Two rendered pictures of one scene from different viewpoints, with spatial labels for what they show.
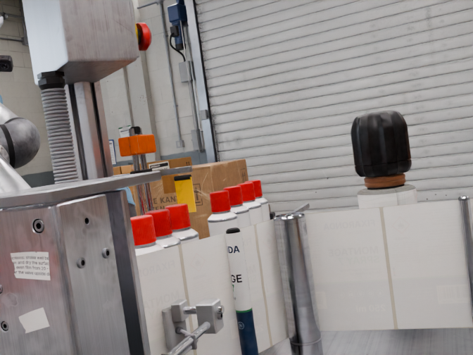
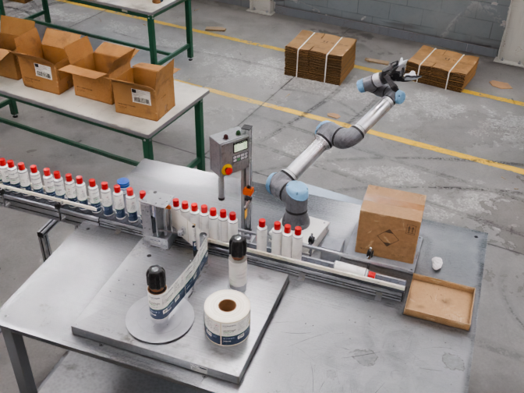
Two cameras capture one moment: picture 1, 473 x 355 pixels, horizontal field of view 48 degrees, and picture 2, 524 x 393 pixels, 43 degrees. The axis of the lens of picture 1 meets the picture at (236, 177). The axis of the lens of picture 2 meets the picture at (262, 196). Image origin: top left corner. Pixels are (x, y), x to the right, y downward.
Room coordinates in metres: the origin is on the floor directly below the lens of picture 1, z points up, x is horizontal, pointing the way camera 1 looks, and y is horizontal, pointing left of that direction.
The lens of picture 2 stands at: (0.79, -2.55, 3.06)
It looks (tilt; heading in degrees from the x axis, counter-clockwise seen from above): 35 degrees down; 87
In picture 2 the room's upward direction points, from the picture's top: 1 degrees clockwise
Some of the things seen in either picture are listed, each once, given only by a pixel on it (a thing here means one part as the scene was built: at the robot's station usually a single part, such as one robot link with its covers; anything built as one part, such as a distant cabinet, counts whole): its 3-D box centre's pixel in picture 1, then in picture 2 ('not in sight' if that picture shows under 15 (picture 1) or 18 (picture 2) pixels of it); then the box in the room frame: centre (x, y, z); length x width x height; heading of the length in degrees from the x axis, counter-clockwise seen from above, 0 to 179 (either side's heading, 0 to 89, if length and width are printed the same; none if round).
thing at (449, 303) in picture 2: not in sight; (440, 300); (1.75, -0.30, 0.85); 0.30 x 0.26 x 0.04; 158
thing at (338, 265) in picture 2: not in sight; (354, 270); (1.36, -0.14, 0.91); 0.20 x 0.05 x 0.05; 157
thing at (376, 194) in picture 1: (388, 211); (238, 262); (0.79, -0.22, 1.03); 0.09 x 0.09 x 0.30
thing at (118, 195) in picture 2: not in sight; (118, 201); (0.16, 0.33, 0.98); 0.05 x 0.05 x 0.20
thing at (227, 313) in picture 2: not in sight; (227, 317); (0.75, -0.49, 0.95); 0.20 x 0.20 x 0.14
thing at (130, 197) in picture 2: not in sight; (131, 204); (0.23, 0.31, 0.98); 0.05 x 0.05 x 0.20
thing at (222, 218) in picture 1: (226, 250); (261, 236); (0.91, 0.03, 0.98); 0.05 x 0.05 x 0.20
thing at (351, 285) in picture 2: not in sight; (244, 251); (0.83, 0.07, 0.85); 1.65 x 0.11 x 0.05; 158
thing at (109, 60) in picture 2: not in sight; (102, 70); (-0.19, 2.01, 0.96); 0.53 x 0.45 x 0.37; 62
